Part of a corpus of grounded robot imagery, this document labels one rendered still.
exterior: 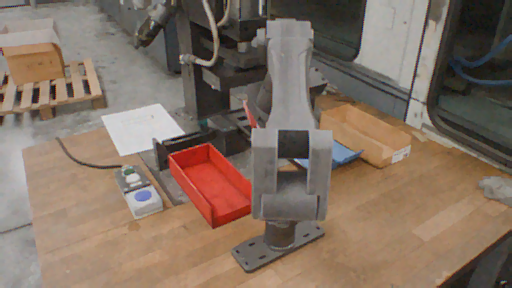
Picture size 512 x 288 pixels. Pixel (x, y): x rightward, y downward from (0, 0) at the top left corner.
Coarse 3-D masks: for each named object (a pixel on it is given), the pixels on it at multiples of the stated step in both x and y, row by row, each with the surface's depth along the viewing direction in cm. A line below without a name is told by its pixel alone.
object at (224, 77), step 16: (208, 48) 109; (224, 48) 101; (240, 48) 98; (256, 48) 101; (224, 64) 101; (240, 64) 95; (256, 64) 96; (208, 80) 99; (224, 80) 94; (240, 80) 97; (256, 80) 100
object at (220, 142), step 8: (240, 120) 110; (248, 128) 106; (256, 128) 107; (216, 136) 107; (224, 136) 102; (232, 136) 104; (240, 136) 105; (216, 144) 108; (224, 144) 104; (232, 144) 105; (240, 144) 107; (224, 152) 105; (232, 152) 106; (240, 152) 108
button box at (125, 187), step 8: (104, 168) 101; (120, 168) 96; (136, 168) 96; (120, 176) 93; (144, 176) 93; (120, 184) 90; (128, 184) 90; (136, 184) 90; (144, 184) 90; (128, 192) 88
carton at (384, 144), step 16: (320, 112) 115; (336, 112) 119; (352, 112) 120; (320, 128) 118; (336, 128) 111; (352, 128) 120; (368, 128) 116; (384, 128) 110; (352, 144) 107; (368, 144) 101; (384, 144) 111; (400, 144) 106; (368, 160) 103; (384, 160) 100
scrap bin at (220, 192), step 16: (208, 144) 101; (176, 160) 98; (192, 160) 101; (208, 160) 104; (224, 160) 95; (176, 176) 94; (192, 176) 97; (208, 176) 97; (224, 176) 97; (240, 176) 89; (192, 192) 86; (208, 192) 92; (224, 192) 92; (240, 192) 91; (208, 208) 79; (224, 208) 86; (240, 208) 83
